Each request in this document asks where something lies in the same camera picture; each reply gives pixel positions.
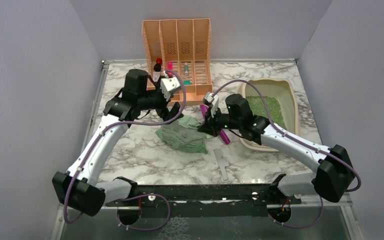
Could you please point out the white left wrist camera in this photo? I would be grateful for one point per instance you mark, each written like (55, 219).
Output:
(169, 86)

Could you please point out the orange plastic file organizer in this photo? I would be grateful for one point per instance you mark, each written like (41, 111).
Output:
(180, 41)

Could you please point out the red and black stamp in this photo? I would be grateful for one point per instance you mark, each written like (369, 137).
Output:
(158, 65)

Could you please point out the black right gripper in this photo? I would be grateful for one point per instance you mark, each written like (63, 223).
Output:
(210, 126)

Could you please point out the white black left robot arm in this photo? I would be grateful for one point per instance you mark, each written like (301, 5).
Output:
(134, 104)

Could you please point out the red white small box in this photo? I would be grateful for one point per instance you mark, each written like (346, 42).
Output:
(156, 75)

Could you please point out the beige litter box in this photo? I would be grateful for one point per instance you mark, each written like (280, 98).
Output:
(281, 100)

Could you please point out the purple litter scoop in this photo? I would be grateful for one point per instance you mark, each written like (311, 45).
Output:
(223, 136)

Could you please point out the green tape dispenser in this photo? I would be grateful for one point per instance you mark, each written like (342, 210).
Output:
(187, 82)

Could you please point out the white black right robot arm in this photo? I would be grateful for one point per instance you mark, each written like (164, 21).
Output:
(331, 168)

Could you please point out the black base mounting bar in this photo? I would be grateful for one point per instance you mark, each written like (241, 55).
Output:
(191, 201)

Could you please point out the green white glue stick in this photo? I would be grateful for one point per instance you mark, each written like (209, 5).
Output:
(186, 68)

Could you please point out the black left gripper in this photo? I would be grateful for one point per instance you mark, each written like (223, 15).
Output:
(167, 115)

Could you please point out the green litter bag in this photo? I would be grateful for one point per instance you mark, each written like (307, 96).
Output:
(183, 135)

